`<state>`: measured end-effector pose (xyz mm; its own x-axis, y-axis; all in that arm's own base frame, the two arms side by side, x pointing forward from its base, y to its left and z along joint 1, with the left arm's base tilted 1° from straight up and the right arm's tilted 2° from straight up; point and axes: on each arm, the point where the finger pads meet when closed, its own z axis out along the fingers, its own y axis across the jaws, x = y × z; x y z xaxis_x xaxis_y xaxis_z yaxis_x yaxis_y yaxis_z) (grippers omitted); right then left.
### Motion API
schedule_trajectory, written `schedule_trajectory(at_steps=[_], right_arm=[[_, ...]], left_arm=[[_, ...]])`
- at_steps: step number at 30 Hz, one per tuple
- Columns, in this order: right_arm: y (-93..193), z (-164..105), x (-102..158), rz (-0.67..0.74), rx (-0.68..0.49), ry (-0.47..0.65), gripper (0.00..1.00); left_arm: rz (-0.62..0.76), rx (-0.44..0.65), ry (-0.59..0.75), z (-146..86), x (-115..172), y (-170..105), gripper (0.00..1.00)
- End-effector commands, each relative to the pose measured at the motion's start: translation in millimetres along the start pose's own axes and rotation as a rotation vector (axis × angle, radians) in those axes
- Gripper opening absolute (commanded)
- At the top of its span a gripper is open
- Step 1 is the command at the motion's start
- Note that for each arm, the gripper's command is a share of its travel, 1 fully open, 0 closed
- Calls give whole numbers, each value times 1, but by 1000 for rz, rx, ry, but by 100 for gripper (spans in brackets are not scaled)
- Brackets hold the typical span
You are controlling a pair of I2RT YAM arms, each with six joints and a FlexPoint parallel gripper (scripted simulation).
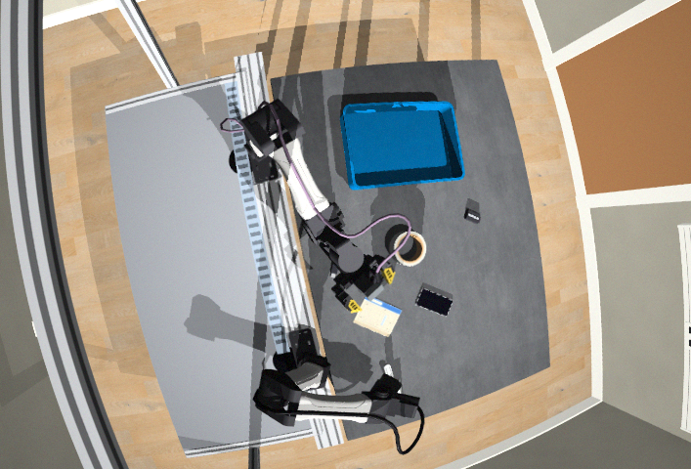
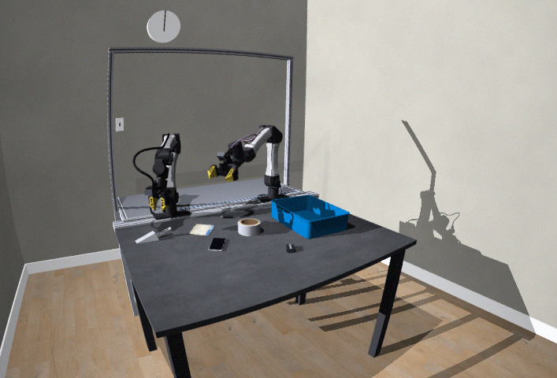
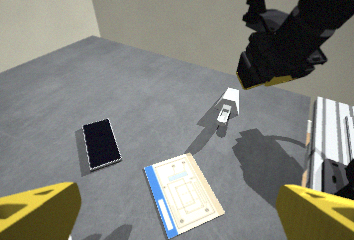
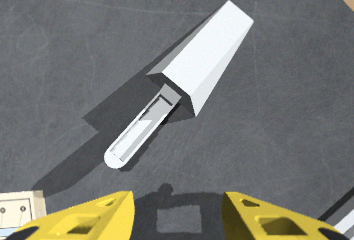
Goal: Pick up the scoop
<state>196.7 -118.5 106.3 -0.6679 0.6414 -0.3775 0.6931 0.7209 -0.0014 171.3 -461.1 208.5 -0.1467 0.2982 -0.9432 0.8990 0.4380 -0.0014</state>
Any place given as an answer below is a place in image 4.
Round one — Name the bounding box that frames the silver slotted metal rail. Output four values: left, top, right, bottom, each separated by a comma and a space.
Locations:
312, 181, 354, 240

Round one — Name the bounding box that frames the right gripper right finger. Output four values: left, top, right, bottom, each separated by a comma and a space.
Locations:
221, 192, 342, 240

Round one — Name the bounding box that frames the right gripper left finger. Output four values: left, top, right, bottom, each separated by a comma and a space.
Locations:
14, 191, 134, 240

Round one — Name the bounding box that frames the white scoop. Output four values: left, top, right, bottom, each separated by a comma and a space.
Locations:
104, 1, 253, 168

